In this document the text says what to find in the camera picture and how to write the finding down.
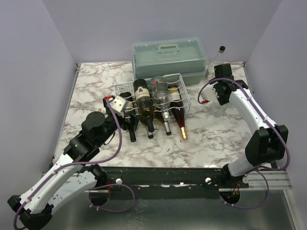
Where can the dark bottle lower middle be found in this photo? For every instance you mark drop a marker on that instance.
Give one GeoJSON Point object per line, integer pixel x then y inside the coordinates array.
{"type": "Point", "coordinates": [149, 133]}

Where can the red wine bottle gold cap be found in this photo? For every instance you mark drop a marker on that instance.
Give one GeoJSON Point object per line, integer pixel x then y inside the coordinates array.
{"type": "Point", "coordinates": [177, 109]}

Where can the dark wine bottle lower left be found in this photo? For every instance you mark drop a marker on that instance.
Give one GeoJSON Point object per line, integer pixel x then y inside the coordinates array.
{"type": "Point", "coordinates": [132, 134]}

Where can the clear bottle silver cap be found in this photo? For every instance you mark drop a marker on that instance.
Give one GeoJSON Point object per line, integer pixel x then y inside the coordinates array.
{"type": "Point", "coordinates": [218, 110]}

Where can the white wire wine rack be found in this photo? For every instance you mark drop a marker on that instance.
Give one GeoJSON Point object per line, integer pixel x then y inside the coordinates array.
{"type": "Point", "coordinates": [177, 80]}

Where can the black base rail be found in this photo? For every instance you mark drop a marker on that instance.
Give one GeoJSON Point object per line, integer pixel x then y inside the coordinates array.
{"type": "Point", "coordinates": [182, 183]}

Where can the dark wine bottle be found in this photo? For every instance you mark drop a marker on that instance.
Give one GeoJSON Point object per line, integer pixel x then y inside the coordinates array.
{"type": "Point", "coordinates": [144, 103]}
{"type": "Point", "coordinates": [132, 134]}

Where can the clear bottle cream label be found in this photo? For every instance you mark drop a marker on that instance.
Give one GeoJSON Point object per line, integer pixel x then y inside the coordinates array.
{"type": "Point", "coordinates": [218, 60]}

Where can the green plastic toolbox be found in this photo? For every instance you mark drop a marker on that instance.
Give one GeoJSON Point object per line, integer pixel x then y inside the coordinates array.
{"type": "Point", "coordinates": [184, 56]}

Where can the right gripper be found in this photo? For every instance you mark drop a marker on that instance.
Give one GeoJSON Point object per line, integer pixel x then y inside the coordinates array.
{"type": "Point", "coordinates": [223, 88]}

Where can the dark wine bottle upper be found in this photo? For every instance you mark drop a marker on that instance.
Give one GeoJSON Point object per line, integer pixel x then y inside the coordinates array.
{"type": "Point", "coordinates": [144, 103]}

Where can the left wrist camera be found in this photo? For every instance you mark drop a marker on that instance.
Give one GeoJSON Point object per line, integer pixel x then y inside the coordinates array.
{"type": "Point", "coordinates": [118, 104]}

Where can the clear bottle dark label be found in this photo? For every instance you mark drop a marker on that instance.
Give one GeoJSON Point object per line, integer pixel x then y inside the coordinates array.
{"type": "Point", "coordinates": [161, 97]}

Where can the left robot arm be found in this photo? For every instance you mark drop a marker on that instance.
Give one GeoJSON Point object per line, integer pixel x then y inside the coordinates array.
{"type": "Point", "coordinates": [75, 171]}

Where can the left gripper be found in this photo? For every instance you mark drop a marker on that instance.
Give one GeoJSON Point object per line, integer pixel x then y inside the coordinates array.
{"type": "Point", "coordinates": [123, 124]}

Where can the dark bottle silver neck lower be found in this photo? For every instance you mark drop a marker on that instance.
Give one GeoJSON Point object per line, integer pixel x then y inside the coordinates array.
{"type": "Point", "coordinates": [165, 123]}

